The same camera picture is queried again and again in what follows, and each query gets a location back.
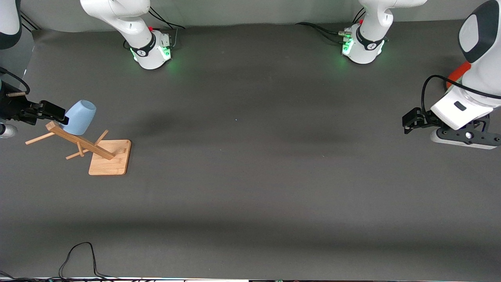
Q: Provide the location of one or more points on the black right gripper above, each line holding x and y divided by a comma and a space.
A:
11, 106

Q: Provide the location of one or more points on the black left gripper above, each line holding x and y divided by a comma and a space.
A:
425, 118

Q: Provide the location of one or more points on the light blue cup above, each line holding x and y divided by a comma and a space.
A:
80, 117

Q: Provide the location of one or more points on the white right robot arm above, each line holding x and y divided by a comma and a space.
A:
133, 27

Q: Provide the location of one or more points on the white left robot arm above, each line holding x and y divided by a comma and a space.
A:
366, 55

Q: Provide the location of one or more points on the orange cylindrical can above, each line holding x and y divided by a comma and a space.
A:
458, 74

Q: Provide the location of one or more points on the wooden mug tree rack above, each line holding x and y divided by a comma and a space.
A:
109, 160

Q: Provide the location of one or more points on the dark grey table cloth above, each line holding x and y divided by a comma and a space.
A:
250, 188

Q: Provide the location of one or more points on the black frame rail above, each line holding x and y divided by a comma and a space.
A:
31, 24

